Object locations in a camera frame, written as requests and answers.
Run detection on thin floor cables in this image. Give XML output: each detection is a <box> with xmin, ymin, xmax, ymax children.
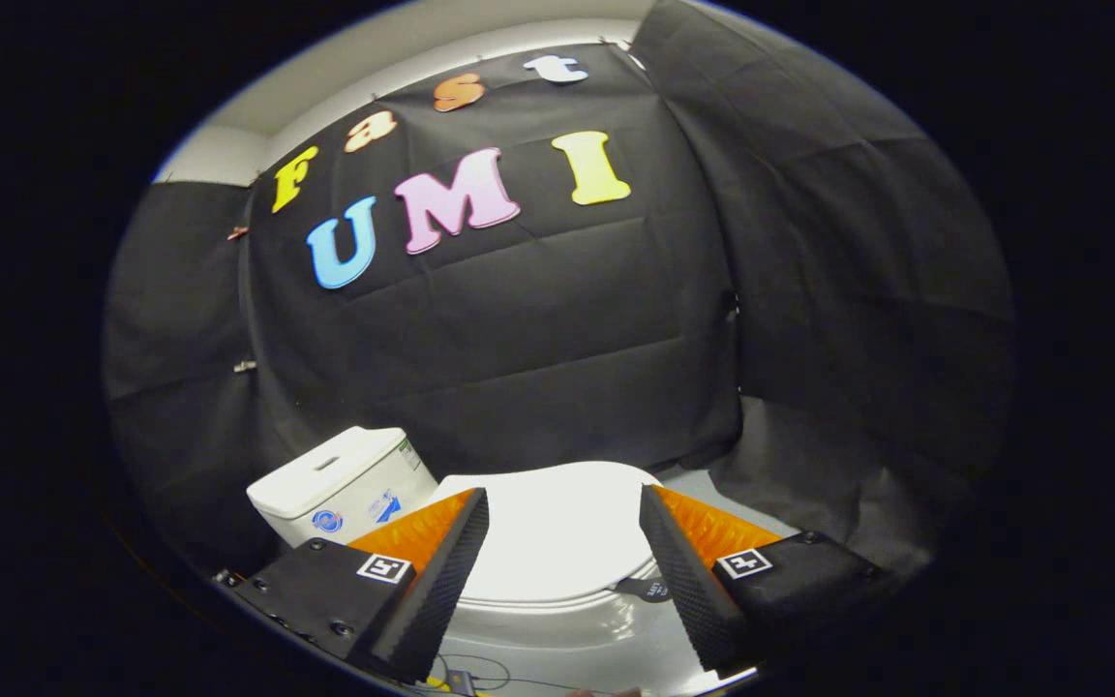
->
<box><xmin>422</xmin><ymin>653</ymin><xmax>558</xmax><ymax>696</ymax></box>

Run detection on white toilet tank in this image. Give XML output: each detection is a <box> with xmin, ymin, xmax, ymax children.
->
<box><xmin>246</xmin><ymin>426</ymin><xmax>440</xmax><ymax>549</ymax></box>

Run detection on white toilet bowl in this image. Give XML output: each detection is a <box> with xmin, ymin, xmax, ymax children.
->
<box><xmin>427</xmin><ymin>581</ymin><xmax>718</xmax><ymax>694</ymax></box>

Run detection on black backdrop cloth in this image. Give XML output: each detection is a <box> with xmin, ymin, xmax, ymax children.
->
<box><xmin>103</xmin><ymin>0</ymin><xmax>1018</xmax><ymax>582</ymax></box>

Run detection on black lid lifting tab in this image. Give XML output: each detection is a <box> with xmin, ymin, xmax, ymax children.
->
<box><xmin>614</xmin><ymin>575</ymin><xmax>673</xmax><ymax>604</ymax></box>

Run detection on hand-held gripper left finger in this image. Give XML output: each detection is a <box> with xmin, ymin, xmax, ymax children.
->
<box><xmin>225</xmin><ymin>487</ymin><xmax>491</xmax><ymax>684</ymax></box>

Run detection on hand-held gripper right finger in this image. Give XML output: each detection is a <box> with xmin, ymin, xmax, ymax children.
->
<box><xmin>639</xmin><ymin>483</ymin><xmax>892</xmax><ymax>677</ymax></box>

